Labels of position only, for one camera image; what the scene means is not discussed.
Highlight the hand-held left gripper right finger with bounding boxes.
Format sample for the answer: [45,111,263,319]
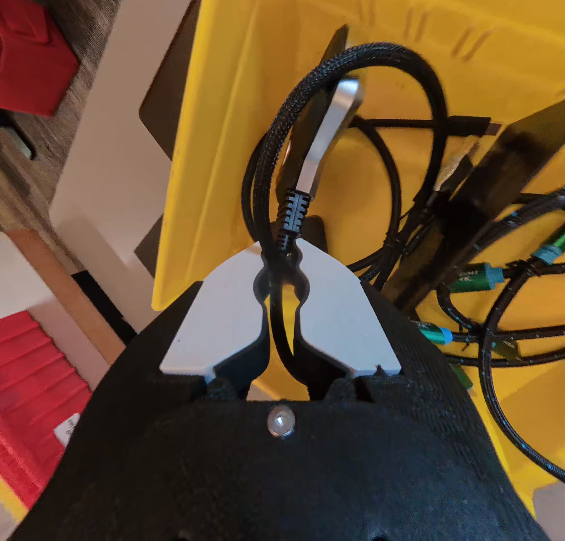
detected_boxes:
[293,239,403,396]

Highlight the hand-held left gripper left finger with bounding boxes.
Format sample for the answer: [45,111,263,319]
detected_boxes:
[159,241,270,398]

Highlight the silver usb hub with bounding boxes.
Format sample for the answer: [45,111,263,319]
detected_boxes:
[275,24,367,224]

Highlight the yellow plastic bin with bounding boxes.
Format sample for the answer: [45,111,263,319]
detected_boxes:
[151,0,565,517]

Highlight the black braided hub cable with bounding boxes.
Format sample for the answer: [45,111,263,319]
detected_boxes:
[240,43,482,383]

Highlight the red bin with white label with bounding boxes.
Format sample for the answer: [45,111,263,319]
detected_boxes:
[0,311,94,512]

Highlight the black bin divider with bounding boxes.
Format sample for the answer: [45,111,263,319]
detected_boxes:
[380,100,565,313]

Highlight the red bag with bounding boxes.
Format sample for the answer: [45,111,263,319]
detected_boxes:
[0,0,81,118]

